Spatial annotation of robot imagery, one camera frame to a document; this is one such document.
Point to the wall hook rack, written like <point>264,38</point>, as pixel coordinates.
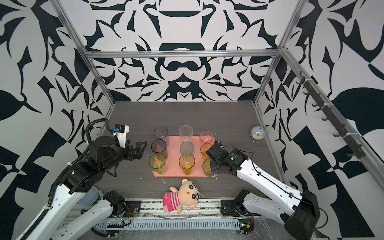
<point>333,115</point>

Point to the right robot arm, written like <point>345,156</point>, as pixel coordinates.
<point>297,211</point>

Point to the short green glass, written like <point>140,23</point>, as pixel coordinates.
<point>207,168</point>

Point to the clear tall glass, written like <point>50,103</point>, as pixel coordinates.
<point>186,133</point>

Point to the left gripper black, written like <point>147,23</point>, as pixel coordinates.
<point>137,152</point>

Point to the plush doll pink shirt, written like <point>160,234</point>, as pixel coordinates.
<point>187,195</point>

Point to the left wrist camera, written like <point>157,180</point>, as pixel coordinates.
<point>120,132</point>

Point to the tall yellow glass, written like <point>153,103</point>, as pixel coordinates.
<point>187,162</point>

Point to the pink plastic tray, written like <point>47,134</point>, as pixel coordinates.
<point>173,168</point>

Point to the pink short glass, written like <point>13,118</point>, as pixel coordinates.
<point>206,137</point>

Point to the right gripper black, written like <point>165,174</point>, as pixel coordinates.
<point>212,167</point>

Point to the blue-grey tall glass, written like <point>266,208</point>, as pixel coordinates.
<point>162,133</point>

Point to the dark smoky glass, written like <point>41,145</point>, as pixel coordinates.
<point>160,146</point>

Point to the teal frosted cup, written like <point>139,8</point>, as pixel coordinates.
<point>187,148</point>

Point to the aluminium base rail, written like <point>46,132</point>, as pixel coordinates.
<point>122,211</point>

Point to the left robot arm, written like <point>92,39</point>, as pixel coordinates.
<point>74,182</point>

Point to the tall light green glass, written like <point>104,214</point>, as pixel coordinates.
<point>158,163</point>

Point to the short amber glass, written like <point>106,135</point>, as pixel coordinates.
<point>204,148</point>

